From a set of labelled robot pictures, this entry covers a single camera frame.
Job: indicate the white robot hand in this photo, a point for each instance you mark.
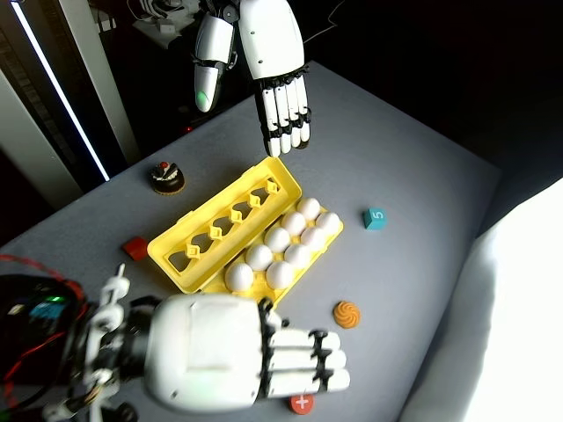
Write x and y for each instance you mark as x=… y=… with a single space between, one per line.
x=206 y=351
x=272 y=39

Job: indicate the red cylinder with white cross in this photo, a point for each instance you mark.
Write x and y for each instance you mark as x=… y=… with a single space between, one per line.
x=301 y=404

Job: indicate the grey table cloth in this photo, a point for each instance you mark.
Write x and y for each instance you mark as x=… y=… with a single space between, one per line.
x=396 y=154

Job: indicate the white light bar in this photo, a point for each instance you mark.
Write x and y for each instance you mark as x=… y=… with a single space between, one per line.
x=57 y=88

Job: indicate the teal number cube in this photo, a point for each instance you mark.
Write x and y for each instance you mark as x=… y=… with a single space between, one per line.
x=375 y=219

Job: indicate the white backdrop cloth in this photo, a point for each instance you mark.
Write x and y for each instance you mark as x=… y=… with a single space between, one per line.
x=506 y=307

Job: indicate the chocolate toy cake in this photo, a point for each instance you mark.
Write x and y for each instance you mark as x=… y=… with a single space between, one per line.
x=167 y=179

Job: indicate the yellow plastic egg box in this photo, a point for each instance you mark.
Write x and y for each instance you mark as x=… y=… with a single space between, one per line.
x=286 y=184

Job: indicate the red arch block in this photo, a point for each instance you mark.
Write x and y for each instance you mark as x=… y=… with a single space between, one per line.
x=135 y=249

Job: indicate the white pillar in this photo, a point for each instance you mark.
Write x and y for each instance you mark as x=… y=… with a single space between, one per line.
x=101 y=88

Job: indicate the white wall panel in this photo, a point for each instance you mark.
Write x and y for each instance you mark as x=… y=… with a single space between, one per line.
x=26 y=145

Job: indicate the orange swirl toy cookie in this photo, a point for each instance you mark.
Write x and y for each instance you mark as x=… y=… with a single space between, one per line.
x=346 y=315

